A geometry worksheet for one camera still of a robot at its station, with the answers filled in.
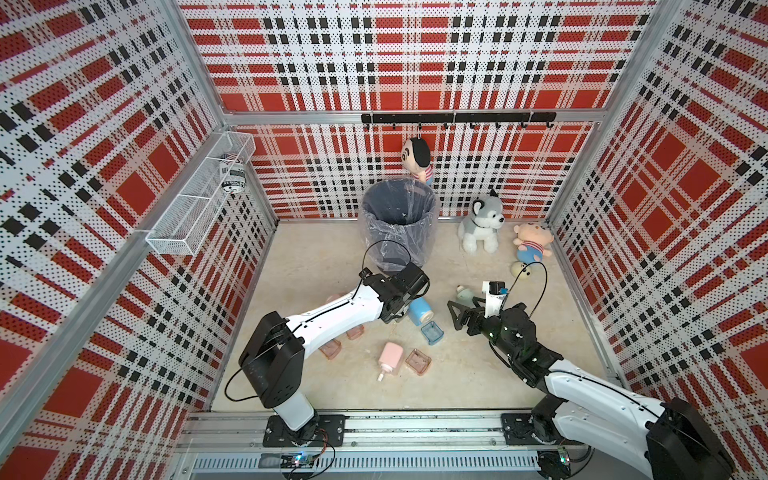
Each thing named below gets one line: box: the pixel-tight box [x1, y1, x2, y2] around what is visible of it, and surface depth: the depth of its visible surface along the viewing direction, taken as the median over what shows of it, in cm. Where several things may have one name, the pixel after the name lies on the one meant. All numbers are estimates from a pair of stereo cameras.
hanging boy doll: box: [401, 137, 433, 184], surface depth 94 cm
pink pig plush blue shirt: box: [513, 222, 555, 265], surface depth 109 cm
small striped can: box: [219, 152, 247, 194], surface depth 79 cm
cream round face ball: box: [510, 261, 532, 280], surface depth 104 cm
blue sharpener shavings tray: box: [420, 321, 444, 346], surface depth 92 cm
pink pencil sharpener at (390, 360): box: [377, 342, 404, 382], surface depth 82 cm
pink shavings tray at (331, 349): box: [318, 339, 342, 360], surface depth 90 cm
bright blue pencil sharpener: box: [409, 297, 434, 327], surface depth 90 cm
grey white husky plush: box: [458, 189, 505, 254], surface depth 103 cm
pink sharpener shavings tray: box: [405, 348, 432, 375], surface depth 86 cm
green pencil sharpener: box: [456, 285, 475, 308], surface depth 93 cm
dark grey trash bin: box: [362, 178, 438, 271], surface depth 93 cm
